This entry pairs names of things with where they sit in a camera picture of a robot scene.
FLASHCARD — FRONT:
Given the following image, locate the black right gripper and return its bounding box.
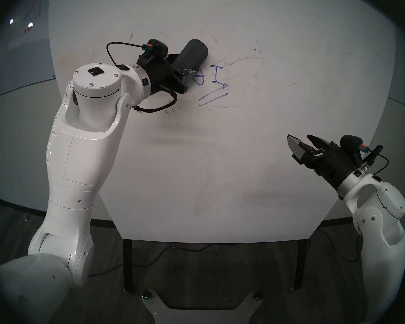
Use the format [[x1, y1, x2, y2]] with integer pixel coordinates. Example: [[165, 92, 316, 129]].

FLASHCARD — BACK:
[[288, 135, 362, 191]]

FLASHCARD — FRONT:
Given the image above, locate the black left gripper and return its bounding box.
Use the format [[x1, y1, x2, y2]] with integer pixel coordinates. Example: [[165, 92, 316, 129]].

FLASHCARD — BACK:
[[137, 53, 198, 96]]

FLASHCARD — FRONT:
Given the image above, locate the dark grey whiteboard eraser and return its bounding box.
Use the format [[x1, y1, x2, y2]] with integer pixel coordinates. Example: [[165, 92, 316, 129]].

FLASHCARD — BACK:
[[173, 39, 209, 76]]

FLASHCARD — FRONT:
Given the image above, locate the large white whiteboard panel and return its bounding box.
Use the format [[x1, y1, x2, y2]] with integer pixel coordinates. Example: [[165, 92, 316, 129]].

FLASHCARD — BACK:
[[48, 0, 397, 243]]

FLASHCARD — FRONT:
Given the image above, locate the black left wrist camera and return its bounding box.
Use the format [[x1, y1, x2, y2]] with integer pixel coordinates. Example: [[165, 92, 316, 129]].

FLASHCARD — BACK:
[[142, 39, 169, 59]]

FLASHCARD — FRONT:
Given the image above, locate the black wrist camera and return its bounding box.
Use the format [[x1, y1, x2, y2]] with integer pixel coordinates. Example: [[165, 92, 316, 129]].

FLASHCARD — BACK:
[[142, 39, 169, 59], [339, 135, 370, 159]]

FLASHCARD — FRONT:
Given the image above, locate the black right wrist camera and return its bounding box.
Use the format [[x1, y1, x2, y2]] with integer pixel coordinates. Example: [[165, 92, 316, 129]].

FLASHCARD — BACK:
[[339, 135, 370, 159]]

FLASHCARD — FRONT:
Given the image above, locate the thick black gripper cable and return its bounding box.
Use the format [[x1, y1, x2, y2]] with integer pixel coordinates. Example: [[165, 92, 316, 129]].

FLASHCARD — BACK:
[[133, 85, 179, 114]]

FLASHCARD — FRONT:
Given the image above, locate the thin black camera cable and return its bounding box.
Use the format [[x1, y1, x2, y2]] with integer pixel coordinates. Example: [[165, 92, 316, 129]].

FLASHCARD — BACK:
[[364, 144, 389, 174], [106, 42, 144, 68]]

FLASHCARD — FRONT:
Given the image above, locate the black floor cable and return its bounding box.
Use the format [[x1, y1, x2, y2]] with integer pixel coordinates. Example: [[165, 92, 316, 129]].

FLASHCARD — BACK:
[[318, 227, 362, 263], [88, 243, 212, 280]]

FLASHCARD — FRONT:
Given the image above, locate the glass wall board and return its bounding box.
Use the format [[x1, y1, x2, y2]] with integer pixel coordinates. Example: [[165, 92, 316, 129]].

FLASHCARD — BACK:
[[0, 0, 54, 103]]

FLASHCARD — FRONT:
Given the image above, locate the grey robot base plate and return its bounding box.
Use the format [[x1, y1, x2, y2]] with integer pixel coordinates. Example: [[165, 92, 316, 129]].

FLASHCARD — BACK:
[[141, 290, 264, 324]]

